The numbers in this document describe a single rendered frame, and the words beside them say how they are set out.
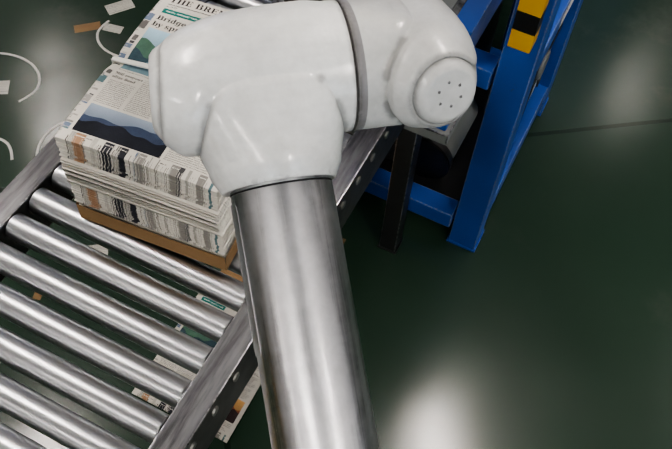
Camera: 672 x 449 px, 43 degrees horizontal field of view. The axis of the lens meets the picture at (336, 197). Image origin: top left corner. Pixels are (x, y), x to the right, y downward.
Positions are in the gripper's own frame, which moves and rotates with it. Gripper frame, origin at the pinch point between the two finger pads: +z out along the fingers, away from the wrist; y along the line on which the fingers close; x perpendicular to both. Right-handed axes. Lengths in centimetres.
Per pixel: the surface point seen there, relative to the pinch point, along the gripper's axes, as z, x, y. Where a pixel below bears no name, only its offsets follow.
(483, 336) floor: 93, 15, 49
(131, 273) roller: 13.1, -47.2, -8.4
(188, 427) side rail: 13, -66, 15
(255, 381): 92, -25, 1
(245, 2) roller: 13.6, 22.1, -26.3
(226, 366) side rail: 13, -54, 15
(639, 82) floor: 93, 130, 62
